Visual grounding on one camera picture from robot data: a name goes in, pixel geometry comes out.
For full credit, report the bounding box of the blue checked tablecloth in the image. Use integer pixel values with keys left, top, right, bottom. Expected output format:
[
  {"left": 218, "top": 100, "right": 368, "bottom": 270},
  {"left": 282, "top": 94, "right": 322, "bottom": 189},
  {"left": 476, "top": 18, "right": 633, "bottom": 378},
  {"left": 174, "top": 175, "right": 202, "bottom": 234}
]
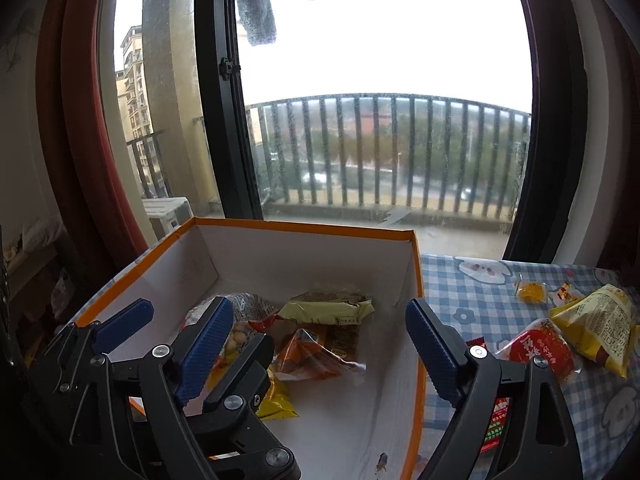
[{"left": 417, "top": 253, "right": 640, "bottom": 480}]

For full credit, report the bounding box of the black window frame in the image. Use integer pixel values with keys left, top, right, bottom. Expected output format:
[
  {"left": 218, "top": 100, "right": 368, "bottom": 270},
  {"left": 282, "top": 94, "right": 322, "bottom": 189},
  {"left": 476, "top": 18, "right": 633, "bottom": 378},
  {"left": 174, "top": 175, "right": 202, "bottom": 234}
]
[{"left": 194, "top": 0, "right": 588, "bottom": 266}]

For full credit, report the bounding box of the balcony railing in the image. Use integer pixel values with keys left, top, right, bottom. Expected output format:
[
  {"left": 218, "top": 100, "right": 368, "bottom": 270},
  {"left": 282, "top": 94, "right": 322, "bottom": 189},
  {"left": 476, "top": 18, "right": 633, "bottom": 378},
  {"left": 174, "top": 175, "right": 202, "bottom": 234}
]
[{"left": 127, "top": 92, "right": 531, "bottom": 221}]

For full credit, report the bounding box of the small red-yellow candy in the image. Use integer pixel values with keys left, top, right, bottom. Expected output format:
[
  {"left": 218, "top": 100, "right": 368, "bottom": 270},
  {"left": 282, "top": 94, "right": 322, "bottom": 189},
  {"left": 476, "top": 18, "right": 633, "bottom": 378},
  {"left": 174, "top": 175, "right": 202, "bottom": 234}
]
[{"left": 550, "top": 282, "right": 583, "bottom": 306}]

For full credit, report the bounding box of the clear packet of round snacks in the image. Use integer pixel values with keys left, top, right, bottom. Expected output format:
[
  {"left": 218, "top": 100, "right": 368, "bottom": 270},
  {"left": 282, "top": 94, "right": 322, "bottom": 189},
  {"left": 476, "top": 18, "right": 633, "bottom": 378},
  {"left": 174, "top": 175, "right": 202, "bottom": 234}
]
[{"left": 182, "top": 292, "right": 281, "bottom": 376}]

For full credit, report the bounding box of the clear orange snack packet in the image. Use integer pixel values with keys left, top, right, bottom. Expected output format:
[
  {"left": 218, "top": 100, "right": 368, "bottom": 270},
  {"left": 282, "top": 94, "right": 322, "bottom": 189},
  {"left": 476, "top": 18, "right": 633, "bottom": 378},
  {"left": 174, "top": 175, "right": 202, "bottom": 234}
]
[{"left": 275, "top": 327, "right": 368, "bottom": 381}]

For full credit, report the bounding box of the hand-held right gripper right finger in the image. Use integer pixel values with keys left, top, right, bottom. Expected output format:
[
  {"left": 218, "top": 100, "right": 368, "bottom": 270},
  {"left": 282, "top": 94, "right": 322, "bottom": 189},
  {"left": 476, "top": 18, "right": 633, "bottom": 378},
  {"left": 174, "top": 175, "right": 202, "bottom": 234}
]
[{"left": 405, "top": 298, "right": 583, "bottom": 480}]

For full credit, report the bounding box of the round red snack packet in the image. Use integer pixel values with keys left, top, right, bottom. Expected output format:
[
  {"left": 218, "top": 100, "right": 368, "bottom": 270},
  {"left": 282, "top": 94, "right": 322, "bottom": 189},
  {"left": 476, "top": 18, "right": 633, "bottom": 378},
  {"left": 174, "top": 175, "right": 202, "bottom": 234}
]
[{"left": 492, "top": 317, "right": 583, "bottom": 386}]

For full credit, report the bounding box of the white air conditioner unit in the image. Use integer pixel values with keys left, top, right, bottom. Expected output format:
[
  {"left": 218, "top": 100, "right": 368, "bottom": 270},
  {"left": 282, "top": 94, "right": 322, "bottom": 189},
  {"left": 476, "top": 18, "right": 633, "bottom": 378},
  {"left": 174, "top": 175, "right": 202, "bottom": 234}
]
[{"left": 142, "top": 196, "right": 195, "bottom": 241}]

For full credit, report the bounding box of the beige apartment building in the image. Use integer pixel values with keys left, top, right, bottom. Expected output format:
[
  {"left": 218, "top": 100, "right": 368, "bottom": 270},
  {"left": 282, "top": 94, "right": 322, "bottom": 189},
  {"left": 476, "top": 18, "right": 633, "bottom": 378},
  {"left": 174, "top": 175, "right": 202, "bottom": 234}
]
[{"left": 115, "top": 25, "right": 156, "bottom": 136}]

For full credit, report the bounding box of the small yellow snack packet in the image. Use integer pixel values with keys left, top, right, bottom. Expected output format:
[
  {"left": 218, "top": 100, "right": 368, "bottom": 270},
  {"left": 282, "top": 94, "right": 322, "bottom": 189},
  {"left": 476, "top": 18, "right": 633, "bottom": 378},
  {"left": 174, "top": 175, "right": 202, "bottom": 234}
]
[{"left": 255, "top": 370, "right": 299, "bottom": 421}]

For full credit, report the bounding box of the large yellow snack packet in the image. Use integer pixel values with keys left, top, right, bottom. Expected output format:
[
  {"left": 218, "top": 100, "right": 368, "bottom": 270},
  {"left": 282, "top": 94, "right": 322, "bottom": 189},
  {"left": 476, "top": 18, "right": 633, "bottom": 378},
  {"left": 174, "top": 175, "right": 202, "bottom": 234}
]
[{"left": 549, "top": 283, "right": 640, "bottom": 378}]

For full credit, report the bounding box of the hanging grey cloth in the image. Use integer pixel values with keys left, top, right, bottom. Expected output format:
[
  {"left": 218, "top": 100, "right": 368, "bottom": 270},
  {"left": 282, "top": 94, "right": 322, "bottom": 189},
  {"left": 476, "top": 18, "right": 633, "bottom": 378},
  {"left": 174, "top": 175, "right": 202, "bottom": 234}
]
[{"left": 235, "top": 0, "right": 278, "bottom": 47}]

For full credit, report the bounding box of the orange cardboard box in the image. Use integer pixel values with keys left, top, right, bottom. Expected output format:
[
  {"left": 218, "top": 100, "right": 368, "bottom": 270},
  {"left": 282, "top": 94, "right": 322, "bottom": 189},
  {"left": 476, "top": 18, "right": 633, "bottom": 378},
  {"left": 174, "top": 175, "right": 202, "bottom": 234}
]
[{"left": 50, "top": 216, "right": 428, "bottom": 480}]

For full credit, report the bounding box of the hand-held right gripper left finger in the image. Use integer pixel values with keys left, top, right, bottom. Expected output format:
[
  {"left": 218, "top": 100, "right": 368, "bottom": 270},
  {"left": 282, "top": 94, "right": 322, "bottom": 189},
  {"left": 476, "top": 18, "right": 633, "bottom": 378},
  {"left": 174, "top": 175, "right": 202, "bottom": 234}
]
[{"left": 70, "top": 296, "right": 236, "bottom": 480}]

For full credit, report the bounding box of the small orange candy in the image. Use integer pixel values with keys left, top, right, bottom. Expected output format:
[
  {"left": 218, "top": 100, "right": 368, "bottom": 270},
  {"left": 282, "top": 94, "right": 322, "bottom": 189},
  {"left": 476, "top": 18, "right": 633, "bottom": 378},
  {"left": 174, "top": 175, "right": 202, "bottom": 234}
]
[{"left": 515, "top": 280, "right": 548, "bottom": 305}]

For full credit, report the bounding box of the white pillow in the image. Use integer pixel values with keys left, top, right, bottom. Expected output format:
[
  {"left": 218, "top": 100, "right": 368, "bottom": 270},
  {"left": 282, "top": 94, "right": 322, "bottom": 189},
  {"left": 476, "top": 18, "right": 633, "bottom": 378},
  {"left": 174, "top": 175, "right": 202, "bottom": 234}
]
[{"left": 20, "top": 220, "right": 66, "bottom": 253}]

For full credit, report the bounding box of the yellow-green snack packet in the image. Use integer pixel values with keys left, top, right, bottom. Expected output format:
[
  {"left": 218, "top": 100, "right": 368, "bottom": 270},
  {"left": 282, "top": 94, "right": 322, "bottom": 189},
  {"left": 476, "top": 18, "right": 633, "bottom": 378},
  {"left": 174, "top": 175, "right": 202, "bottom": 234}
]
[{"left": 276, "top": 290, "right": 375, "bottom": 326}]

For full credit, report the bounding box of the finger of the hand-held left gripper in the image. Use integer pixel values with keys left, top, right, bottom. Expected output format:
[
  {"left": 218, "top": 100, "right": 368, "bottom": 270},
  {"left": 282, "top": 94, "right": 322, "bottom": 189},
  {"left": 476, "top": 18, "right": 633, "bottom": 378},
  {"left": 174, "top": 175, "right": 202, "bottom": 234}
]
[
  {"left": 189, "top": 334, "right": 301, "bottom": 480},
  {"left": 30, "top": 299, "right": 153, "bottom": 411}
]

